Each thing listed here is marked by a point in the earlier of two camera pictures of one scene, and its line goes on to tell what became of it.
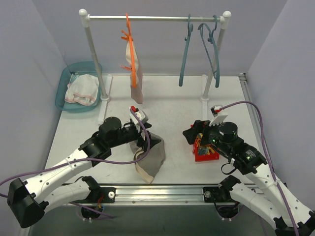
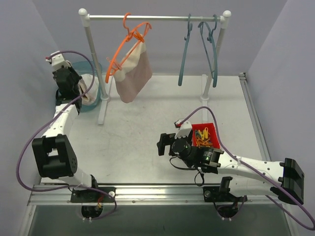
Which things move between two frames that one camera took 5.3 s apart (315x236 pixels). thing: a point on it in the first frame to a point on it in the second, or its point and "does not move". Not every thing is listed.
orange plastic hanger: [129, 38] to [140, 39]
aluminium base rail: [164, 194] does not move
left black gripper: [141, 137] to [68, 75]
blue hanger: [190, 29] does not move
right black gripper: [204, 130] to [165, 143]
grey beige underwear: [149, 168] to [85, 84]
